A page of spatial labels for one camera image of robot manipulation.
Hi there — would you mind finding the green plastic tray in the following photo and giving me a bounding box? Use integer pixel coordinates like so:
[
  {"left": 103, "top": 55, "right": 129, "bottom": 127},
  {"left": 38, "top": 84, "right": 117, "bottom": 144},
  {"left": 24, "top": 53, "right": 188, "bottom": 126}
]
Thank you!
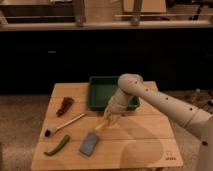
[{"left": 87, "top": 75, "right": 141, "bottom": 112}]

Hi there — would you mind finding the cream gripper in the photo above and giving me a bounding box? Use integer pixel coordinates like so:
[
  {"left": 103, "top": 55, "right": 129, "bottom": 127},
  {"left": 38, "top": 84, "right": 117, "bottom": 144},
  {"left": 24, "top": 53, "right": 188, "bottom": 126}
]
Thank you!
[{"left": 103, "top": 90, "right": 132, "bottom": 126}]

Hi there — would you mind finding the blue grey sponge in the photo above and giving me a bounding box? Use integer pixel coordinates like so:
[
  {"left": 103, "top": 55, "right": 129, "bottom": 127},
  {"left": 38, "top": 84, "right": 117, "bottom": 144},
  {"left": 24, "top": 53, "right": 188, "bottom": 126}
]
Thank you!
[{"left": 79, "top": 132, "right": 99, "bottom": 156}]

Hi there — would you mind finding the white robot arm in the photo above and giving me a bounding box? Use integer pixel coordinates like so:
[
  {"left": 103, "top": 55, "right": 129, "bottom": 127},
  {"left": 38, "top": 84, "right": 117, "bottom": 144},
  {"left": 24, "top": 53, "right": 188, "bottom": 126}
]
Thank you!
[{"left": 104, "top": 74, "right": 213, "bottom": 171}]

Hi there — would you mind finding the brown grape bunch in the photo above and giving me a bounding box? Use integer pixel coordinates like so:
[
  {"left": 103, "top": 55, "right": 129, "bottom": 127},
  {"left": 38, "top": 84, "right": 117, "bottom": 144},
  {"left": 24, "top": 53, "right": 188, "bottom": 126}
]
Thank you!
[{"left": 56, "top": 97, "right": 74, "bottom": 117}]

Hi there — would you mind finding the green chili pepper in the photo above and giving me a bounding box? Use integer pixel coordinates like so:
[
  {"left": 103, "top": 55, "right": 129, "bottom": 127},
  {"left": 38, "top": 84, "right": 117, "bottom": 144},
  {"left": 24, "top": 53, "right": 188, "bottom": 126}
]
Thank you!
[{"left": 43, "top": 135, "right": 70, "bottom": 156}]

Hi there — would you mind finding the wooden folding table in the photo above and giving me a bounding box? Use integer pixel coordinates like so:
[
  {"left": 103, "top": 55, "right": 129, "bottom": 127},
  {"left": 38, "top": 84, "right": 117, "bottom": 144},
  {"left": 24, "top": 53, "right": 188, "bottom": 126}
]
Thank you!
[{"left": 31, "top": 83, "right": 183, "bottom": 171}]

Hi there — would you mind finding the wooden handled brush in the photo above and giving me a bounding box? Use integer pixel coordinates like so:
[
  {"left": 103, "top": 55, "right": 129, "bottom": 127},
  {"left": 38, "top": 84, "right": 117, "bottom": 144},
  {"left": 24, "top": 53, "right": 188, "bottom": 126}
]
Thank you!
[{"left": 44, "top": 113, "right": 85, "bottom": 137}]

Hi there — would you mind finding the yellow banana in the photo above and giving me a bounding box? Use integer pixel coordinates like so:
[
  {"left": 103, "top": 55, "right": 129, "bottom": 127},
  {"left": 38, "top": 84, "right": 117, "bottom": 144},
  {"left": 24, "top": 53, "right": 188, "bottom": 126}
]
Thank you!
[{"left": 95, "top": 120, "right": 110, "bottom": 132}]

